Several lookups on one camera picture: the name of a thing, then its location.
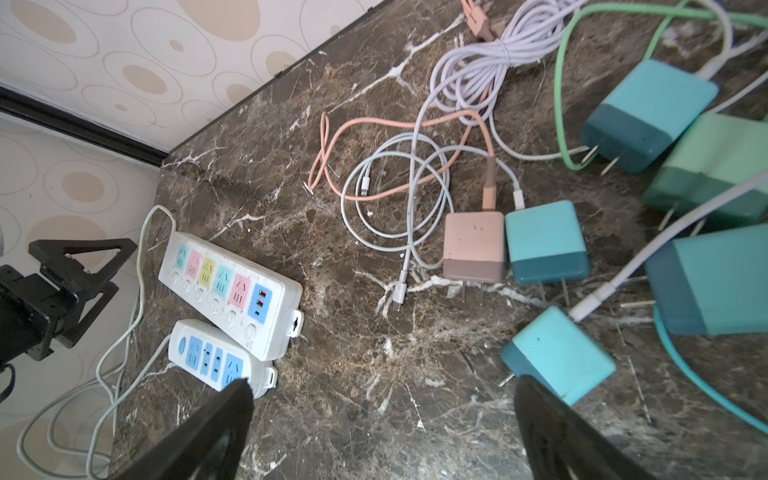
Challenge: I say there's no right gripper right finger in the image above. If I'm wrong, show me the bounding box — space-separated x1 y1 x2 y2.
514 376 653 479

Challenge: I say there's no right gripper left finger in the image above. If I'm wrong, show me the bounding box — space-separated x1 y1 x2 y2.
113 379 254 480

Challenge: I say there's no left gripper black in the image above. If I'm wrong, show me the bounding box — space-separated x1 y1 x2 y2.
0 237 138 367

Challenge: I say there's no short white blue power strip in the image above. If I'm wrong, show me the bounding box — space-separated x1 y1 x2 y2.
168 319 278 399

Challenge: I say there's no teal charger plug front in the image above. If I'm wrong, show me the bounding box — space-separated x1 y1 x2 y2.
500 307 616 405

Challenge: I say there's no teal charger plug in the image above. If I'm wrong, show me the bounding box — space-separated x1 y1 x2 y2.
581 60 719 174
643 224 767 336
500 307 616 405
504 200 591 285

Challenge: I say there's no long white colourful power strip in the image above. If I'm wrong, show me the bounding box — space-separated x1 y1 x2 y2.
158 231 304 361

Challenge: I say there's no pink usb cable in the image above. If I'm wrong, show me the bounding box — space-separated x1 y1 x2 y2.
304 0 499 212

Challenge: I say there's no teal charger plug near pink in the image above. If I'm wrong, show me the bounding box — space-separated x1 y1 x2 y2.
504 200 591 285

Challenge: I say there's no teal charger plug right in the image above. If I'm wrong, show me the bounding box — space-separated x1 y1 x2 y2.
643 224 767 336

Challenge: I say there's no light green charger plug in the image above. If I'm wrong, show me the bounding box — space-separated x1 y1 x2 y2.
643 113 767 230

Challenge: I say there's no teal charger plug back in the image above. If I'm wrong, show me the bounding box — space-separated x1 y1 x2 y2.
581 60 719 174

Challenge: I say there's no white power strip cord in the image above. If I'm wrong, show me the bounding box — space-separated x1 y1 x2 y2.
15 203 179 480

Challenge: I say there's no teal usb cable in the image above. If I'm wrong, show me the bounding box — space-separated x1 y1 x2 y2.
651 305 768 437

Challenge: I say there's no white usb cable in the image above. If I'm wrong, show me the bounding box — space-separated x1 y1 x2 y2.
339 131 527 256

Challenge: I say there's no lilac usb cable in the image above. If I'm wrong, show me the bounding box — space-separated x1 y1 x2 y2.
391 0 592 307

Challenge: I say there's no green usb cable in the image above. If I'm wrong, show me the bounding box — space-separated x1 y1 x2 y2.
551 1 768 173

